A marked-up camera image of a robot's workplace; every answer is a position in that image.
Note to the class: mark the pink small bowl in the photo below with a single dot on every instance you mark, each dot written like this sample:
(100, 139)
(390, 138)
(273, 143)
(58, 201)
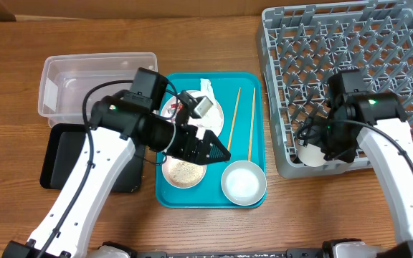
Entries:
(182, 174)

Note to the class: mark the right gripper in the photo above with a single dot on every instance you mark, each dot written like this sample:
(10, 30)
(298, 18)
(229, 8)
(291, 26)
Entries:
(315, 128)

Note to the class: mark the black waste tray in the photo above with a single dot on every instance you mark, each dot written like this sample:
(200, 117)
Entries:
(63, 150)

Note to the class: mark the white cup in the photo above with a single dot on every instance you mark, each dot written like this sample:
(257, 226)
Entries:
(310, 155)

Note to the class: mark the white napkin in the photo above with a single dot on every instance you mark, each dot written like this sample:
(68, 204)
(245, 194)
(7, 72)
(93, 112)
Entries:
(206, 89)

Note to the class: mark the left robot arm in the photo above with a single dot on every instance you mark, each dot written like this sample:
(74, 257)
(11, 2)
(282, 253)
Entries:
(114, 127)

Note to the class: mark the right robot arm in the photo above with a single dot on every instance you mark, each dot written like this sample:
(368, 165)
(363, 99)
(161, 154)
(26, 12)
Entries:
(377, 124)

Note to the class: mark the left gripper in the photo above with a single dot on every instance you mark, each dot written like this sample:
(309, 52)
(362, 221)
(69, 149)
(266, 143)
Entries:
(199, 154)

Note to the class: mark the large white plate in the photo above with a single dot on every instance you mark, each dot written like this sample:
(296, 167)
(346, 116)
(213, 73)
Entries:
(213, 120)

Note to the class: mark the wooden chopstick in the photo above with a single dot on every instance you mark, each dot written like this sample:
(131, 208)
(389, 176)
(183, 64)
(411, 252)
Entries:
(234, 119)
(252, 119)

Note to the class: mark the clear plastic bin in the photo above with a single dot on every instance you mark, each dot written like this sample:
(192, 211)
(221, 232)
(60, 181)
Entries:
(66, 79)

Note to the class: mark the grey bowl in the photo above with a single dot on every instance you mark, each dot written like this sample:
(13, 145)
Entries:
(244, 183)

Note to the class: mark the teal plastic tray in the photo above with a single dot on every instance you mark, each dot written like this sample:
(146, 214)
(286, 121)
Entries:
(208, 193)

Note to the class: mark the grey dish rack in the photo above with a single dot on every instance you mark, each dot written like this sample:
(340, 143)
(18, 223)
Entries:
(302, 47)

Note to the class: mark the red snack wrapper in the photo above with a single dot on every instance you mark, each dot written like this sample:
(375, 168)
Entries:
(175, 107)

